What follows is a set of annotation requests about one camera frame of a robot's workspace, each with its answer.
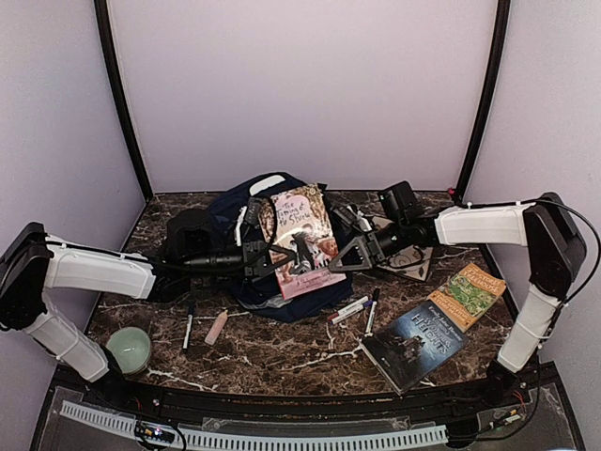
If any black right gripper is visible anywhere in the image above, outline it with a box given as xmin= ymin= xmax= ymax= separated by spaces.
xmin=326 ymin=219 xmax=408 ymax=273

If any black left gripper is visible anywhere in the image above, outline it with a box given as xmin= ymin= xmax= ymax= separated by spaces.
xmin=184 ymin=240 xmax=296 ymax=280

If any navy blue student backpack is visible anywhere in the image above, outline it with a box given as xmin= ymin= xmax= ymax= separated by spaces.
xmin=208 ymin=172 xmax=353 ymax=322

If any Taming of the Shrew book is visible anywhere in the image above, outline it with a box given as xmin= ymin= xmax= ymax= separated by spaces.
xmin=263 ymin=183 xmax=345 ymax=300

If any Wuthering Heights dark book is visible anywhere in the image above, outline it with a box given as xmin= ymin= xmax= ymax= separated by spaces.
xmin=361 ymin=301 xmax=468 ymax=396

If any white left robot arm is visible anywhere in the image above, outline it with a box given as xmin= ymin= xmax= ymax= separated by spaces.
xmin=1 ymin=197 xmax=295 ymax=410

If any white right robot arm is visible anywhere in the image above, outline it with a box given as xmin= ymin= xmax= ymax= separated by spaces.
xmin=329 ymin=181 xmax=600 ymax=408

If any black tipped whiteboard marker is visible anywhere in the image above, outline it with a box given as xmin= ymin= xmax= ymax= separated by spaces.
xmin=364 ymin=288 xmax=380 ymax=336

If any red capped white marker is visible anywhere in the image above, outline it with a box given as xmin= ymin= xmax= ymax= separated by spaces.
xmin=331 ymin=304 xmax=364 ymax=325

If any beige floral notebook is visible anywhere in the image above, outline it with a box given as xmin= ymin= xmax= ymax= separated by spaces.
xmin=368 ymin=215 xmax=434 ymax=282

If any purple tipped white marker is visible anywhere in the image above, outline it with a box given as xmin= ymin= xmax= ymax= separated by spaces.
xmin=327 ymin=296 xmax=369 ymax=321

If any pink translucent glue bottle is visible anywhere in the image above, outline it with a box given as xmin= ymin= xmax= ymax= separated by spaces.
xmin=204 ymin=310 xmax=228 ymax=346

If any orange green paperback book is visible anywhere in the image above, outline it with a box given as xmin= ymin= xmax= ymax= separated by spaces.
xmin=428 ymin=263 xmax=506 ymax=333

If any pale green round bowl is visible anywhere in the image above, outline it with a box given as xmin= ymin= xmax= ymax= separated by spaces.
xmin=106 ymin=327 xmax=151 ymax=375

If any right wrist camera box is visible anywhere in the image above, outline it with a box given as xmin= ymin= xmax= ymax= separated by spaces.
xmin=378 ymin=180 xmax=424 ymax=226

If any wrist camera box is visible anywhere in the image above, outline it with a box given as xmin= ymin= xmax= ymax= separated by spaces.
xmin=378 ymin=180 xmax=424 ymax=226
xmin=164 ymin=209 xmax=213 ymax=262

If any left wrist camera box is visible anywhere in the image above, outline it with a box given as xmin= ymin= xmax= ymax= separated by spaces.
xmin=164 ymin=209 xmax=213 ymax=262

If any white slotted cable duct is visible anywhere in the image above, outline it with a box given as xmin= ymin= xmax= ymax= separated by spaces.
xmin=59 ymin=401 xmax=448 ymax=450

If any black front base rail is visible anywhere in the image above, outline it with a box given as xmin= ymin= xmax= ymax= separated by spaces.
xmin=51 ymin=364 xmax=560 ymax=436

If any black right frame post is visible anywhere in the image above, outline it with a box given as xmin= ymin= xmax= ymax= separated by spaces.
xmin=453 ymin=0 xmax=512 ymax=203

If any black frame post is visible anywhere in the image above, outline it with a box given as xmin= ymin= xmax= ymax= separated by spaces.
xmin=93 ymin=0 xmax=154 ymax=203
xmin=453 ymin=0 xmax=512 ymax=203

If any black left frame post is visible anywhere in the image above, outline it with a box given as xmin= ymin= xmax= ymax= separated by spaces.
xmin=93 ymin=0 xmax=154 ymax=203

